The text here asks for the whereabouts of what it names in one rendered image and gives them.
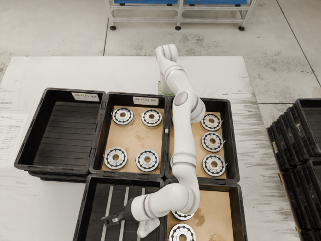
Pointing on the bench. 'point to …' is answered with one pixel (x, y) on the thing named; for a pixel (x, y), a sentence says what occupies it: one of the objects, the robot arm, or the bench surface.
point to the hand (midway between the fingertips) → (113, 214)
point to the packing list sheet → (10, 136)
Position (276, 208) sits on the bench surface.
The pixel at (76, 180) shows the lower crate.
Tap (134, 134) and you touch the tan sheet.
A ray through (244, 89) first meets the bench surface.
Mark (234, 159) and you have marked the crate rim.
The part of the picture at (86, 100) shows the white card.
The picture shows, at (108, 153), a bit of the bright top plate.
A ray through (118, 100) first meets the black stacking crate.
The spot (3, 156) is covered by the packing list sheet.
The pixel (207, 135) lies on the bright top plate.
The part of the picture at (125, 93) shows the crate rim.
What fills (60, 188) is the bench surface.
